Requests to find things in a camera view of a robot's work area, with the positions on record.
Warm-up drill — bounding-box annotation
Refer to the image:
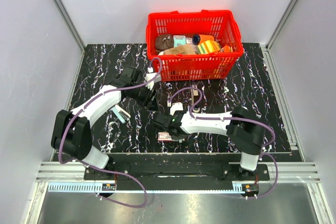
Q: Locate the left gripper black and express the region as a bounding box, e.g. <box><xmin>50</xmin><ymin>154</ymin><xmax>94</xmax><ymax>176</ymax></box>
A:
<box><xmin>131</xmin><ymin>82</ymin><xmax>159</xmax><ymax>112</ymax></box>

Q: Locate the yellow green striped package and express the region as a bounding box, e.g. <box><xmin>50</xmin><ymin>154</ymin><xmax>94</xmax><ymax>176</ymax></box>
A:
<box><xmin>197</xmin><ymin>40</ymin><xmax>221</xmax><ymax>55</ymax></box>

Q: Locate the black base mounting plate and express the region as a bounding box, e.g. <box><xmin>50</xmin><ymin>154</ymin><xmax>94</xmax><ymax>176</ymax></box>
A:
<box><xmin>83</xmin><ymin>153</ymin><xmax>270</xmax><ymax>183</ymax></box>

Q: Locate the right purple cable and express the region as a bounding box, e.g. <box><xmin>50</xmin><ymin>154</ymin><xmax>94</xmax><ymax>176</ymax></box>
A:
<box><xmin>167</xmin><ymin>87</ymin><xmax>279</xmax><ymax>199</ymax></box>

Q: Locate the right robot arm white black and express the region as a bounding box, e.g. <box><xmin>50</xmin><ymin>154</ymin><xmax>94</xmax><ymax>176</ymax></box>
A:
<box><xmin>153</xmin><ymin>103</ymin><xmax>266</xmax><ymax>180</ymax></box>

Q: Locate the red plastic basket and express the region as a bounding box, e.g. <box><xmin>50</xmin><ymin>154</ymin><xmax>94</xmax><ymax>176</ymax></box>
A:
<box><xmin>146</xmin><ymin>10</ymin><xmax>244</xmax><ymax>81</ymax></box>

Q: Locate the brown round item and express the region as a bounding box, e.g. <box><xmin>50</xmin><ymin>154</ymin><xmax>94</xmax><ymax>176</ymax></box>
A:
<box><xmin>154</xmin><ymin>34</ymin><xmax>174</xmax><ymax>51</ymax></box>

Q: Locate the red white staple box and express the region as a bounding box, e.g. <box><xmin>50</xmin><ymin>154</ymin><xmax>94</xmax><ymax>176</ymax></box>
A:
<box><xmin>157</xmin><ymin>132</ymin><xmax>173</xmax><ymax>142</ymax></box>

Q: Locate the light blue stapler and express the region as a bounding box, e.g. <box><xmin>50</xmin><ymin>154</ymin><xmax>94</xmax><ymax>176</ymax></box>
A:
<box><xmin>112</xmin><ymin>105</ymin><xmax>131</xmax><ymax>124</ymax></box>

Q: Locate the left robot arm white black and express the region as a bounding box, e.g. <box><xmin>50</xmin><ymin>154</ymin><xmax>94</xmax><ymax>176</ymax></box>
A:
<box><xmin>51</xmin><ymin>66</ymin><xmax>161</xmax><ymax>180</ymax></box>

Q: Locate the teal small box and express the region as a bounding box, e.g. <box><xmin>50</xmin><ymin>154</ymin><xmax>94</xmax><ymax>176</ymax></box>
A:
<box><xmin>173</xmin><ymin>35</ymin><xmax>186</xmax><ymax>47</ymax></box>

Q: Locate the brown cardboard box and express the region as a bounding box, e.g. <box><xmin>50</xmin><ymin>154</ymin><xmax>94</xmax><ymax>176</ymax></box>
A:
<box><xmin>159</xmin><ymin>44</ymin><xmax>195</xmax><ymax>55</ymax></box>

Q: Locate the orange bottle blue cap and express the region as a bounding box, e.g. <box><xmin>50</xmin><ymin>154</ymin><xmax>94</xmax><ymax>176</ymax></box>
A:
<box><xmin>192</xmin><ymin>34</ymin><xmax>215</xmax><ymax>45</ymax></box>

